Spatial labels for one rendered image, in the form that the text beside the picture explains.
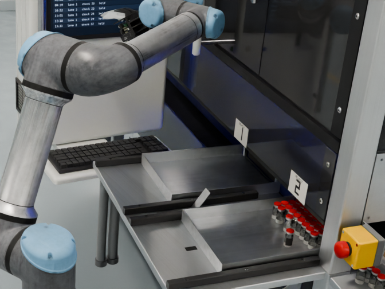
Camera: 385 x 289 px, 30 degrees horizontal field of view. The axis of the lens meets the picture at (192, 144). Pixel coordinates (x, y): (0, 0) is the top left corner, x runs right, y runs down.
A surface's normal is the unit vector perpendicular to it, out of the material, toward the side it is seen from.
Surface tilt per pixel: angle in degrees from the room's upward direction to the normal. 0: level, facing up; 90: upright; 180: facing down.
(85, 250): 0
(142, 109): 90
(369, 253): 90
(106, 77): 86
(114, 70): 72
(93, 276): 0
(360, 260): 90
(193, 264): 0
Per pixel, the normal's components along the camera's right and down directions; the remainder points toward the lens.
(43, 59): -0.44, 0.00
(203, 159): 0.09, -0.90
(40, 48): -0.36, -0.32
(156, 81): 0.49, 0.41
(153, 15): -0.54, 0.35
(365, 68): -0.92, 0.08
